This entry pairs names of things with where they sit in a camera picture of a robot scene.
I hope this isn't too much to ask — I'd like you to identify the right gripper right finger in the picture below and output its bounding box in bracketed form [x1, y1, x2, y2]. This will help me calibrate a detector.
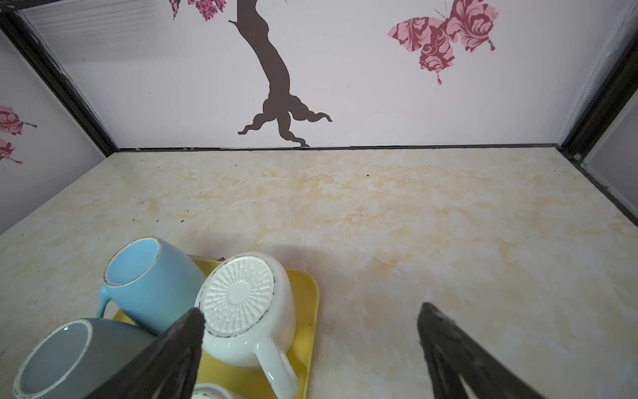
[417, 303, 542, 398]

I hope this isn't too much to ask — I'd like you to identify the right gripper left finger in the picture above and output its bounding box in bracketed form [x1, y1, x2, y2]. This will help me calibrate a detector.
[87, 308, 204, 398]

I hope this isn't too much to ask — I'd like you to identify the cream white mug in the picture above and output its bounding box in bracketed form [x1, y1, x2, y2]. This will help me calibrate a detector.
[191, 383, 244, 399]

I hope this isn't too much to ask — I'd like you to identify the light blue mug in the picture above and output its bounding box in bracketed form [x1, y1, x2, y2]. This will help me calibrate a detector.
[96, 237, 206, 335]

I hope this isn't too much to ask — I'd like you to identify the grey mug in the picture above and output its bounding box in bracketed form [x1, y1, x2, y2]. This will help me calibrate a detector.
[13, 319, 156, 398]

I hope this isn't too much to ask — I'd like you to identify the white ribbed-bottom mug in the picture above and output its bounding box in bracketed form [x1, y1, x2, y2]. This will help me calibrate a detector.
[194, 252, 299, 398]

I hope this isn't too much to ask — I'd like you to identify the yellow tray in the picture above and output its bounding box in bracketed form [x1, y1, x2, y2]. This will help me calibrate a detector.
[116, 259, 319, 398]

